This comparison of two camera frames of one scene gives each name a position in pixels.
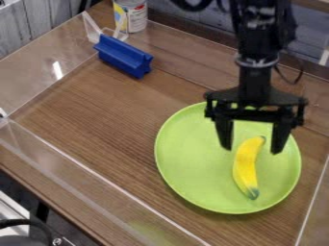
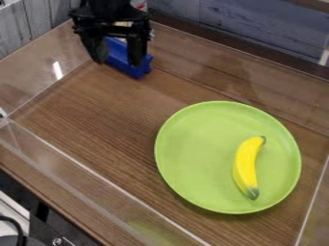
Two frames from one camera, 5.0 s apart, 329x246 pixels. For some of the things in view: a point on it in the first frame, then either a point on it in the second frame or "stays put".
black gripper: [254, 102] to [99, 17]
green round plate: [196, 168] stays put
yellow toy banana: [244, 170] stays put
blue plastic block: [121, 57] stays put
